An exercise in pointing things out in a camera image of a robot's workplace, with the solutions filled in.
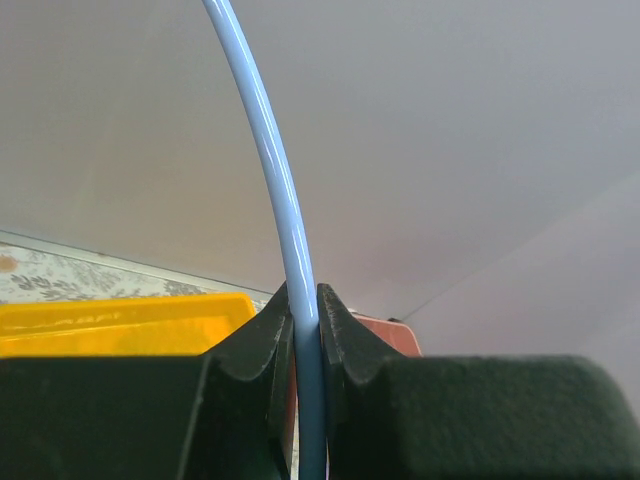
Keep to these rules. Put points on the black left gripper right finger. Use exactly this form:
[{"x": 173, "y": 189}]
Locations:
[{"x": 393, "y": 416}]

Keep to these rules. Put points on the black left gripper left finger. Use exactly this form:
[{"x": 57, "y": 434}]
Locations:
[{"x": 224, "y": 414}]

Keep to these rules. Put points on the light blue wire hanger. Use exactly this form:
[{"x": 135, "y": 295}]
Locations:
[{"x": 294, "y": 247}]

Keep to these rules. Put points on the pink divided organizer box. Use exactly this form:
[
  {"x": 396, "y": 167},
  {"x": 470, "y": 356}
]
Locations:
[{"x": 398, "y": 335}]

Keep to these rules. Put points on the yellow plastic tray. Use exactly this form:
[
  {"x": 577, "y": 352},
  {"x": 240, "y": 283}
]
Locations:
[{"x": 154, "y": 326}]

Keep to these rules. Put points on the floral table mat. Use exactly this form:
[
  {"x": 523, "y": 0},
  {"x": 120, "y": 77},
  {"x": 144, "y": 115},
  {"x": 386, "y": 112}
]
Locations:
[{"x": 32, "y": 276}]

